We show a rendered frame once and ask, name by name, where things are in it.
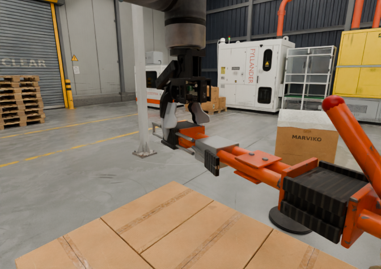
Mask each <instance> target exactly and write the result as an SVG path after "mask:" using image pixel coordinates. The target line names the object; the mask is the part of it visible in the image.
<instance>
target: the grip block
mask: <svg viewBox="0 0 381 269"><path fill-rule="evenodd" d="M317 165H318V158H315V157H312V158H310V159H308V160H306V161H303V162H301V163H299V164H296V165H293V166H291V167H289V168H286V169H284V170H282V174H281V184H280V194H279V201H278V210H280V213H282V214H284V215H286V216H287V217H289V218H291V219H293V220H295V221H296V222H298V223H300V224H302V225H303V226H305V227H307V228H308V229H310V230H312V231H314V232H315V233H317V234H319V235H321V236H323V237H324V238H326V239H328V240H330V241H331V242H333V243H334V244H338V243H339V242H340V237H341V234H342V239H341V246H343V247H345V248H346V249H348V248H350V247H351V246H352V244H354V243H355V241H356V240H357V239H358V238H359V237H360V236H361V235H362V234H363V233H364V231H362V230H360V229H358V228H357V221H358V218H359V215H360V213H361V212H362V210H363V209H366V210H368V211H371V207H372V204H373V202H374V200H375V198H376V197H378V195H377V193H376V192H375V190H374V189H373V187H372V185H371V184H370V182H369V181H368V179H367V178H366V176H365V174H364V173H362V172H359V171H356V170H352V169H349V168H346V167H343V166H339V165H336V164H332V163H329V162H326V161H323V160H320V161H319V166H317Z"/></svg>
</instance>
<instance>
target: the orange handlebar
mask: <svg viewBox="0 0 381 269"><path fill-rule="evenodd" d="M207 137H210V136H208V135H205V134H202V133H196V134H195V136H194V142H191V141H189V140H186V139H184V138H182V137H181V138H180V141H181V143H182V144H184V145H186V146H188V147H190V148H192V146H195V140H196V139H201V138H207ZM216 155H217V156H218V157H219V161H220V162H222V163H224V164H226V165H228V166H230V167H232V168H234V169H236V170H235V171H234V173H235V174H237V175H239V176H241V177H243V178H245V179H247V180H249V181H251V182H253V183H255V184H259V183H262V182H263V183H265V184H267V185H269V186H271V187H273V188H275V189H277V190H280V184H281V174H282V170H284V169H286V168H289V167H291V166H290V165H287V164H284V163H282V162H279V161H281V160H282V158H280V157H277V156H274V155H271V154H269V153H266V152H263V151H259V150H257V151H253V152H252V151H249V150H246V149H244V148H240V147H238V146H236V147H234V148H233V149H232V154H230V153H228V152H226V151H223V150H220V151H219V152H218V153H217V154H216ZM357 228H358V229H360V230H362V231H364V232H366V233H368V234H371V235H373V236H375V237H377V238H379V239H381V200H380V198H378V197H376V198H375V200H374V202H373V204H372V207H371V211H368V210H366V209H363V210H362V212H361V213H360V215H359V218H358V221H357Z"/></svg>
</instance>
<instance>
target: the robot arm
mask: <svg viewBox="0 0 381 269"><path fill-rule="evenodd" d="M118 1H119V2H127V3H131V4H134V5H139V6H142V7H147V8H151V9H154V10H158V11H161V12H164V25H165V43H166V48H167V49H170V56H173V57H177V60H172V61H171V62H170V63H169V65H168V66H167V67H166V68H165V69H164V71H163V72H162V73H161V74H160V75H159V76H158V78H157V79H156V81H155V84H156V89H161V90H164V92H163V94H162V96H161V98H160V104H159V107H160V121H161V127H162V133H163V136H164V140H168V137H169V134H170V129H171V128H175V127H176V125H177V117H176V115H175V112H176V107H177V104H176V103H178V102H179V103H181V104H188V103H189V105H188V110H189V111H190V112H191V114H192V120H193V122H194V123H195V124H198V125H201V126H202V124H203V123H208V122H209V121H210V118H209V116H208V115H207V114H206V113H205V112H204V111H203V110H202V108H201V103H206V102H207V101H211V78H205V76H201V57H206V50H202V49H203V48H205V46H206V0H118ZM207 85H209V96H207ZM173 100H174V103H173Z"/></svg>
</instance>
